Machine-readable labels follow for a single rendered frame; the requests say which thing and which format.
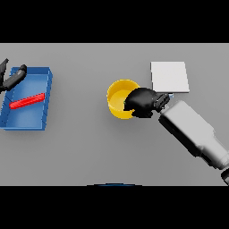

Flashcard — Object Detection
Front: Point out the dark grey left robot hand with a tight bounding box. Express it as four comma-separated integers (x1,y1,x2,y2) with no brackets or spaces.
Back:
0,58,28,94

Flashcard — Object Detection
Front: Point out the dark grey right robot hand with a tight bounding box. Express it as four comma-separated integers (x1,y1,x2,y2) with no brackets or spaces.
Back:
123,87,171,119

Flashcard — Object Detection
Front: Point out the yellow bowl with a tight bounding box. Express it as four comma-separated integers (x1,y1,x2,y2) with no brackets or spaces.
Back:
106,79,141,120

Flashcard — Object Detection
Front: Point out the red beaker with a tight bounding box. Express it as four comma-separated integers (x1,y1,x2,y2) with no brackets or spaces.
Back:
9,92,47,110

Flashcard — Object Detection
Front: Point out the pale square measuring scale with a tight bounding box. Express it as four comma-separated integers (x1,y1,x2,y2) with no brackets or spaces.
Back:
149,61,191,94

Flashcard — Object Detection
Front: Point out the blue tray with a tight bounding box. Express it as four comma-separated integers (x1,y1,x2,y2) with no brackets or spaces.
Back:
0,66,54,131

